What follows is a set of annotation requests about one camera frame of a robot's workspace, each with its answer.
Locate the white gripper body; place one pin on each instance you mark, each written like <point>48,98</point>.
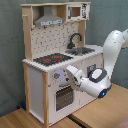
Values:
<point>76,78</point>

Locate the oven door with window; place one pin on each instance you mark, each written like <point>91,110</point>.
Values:
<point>64,97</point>

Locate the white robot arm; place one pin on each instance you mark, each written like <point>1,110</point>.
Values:
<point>98,83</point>

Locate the wooden toy kitchen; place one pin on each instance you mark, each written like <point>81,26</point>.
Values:
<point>40,84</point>

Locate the left oven knob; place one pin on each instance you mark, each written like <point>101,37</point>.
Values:
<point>56,75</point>

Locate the grey toy sink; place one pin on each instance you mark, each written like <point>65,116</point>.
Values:
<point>79,51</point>

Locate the white cupboard door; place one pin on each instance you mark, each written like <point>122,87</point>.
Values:
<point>88,66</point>

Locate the black toy stovetop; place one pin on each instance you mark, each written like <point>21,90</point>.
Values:
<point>52,59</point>

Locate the black toy faucet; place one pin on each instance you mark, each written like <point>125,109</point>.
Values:
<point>73,40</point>

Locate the grey range hood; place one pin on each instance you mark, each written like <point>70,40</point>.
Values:
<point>48,18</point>

